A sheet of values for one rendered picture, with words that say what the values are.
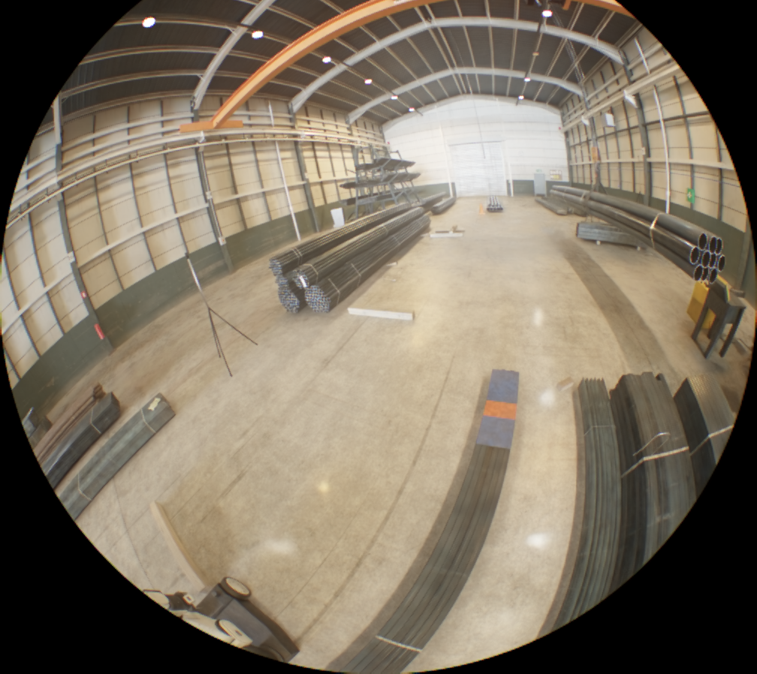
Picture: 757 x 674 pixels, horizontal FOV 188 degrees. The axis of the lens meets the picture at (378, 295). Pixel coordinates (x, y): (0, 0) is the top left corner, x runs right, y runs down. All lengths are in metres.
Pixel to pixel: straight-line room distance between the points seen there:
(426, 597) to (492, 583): 0.39
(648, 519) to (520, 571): 0.74
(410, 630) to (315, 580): 0.65
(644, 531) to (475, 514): 1.03
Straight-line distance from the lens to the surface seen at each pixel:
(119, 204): 10.04
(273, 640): 1.85
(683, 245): 2.72
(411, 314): 2.95
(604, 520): 1.79
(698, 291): 4.84
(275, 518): 1.94
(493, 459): 1.62
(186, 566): 2.32
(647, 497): 1.70
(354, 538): 1.71
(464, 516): 1.50
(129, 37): 9.90
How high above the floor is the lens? 1.64
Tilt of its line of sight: 26 degrees down
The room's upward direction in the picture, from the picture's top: 12 degrees counter-clockwise
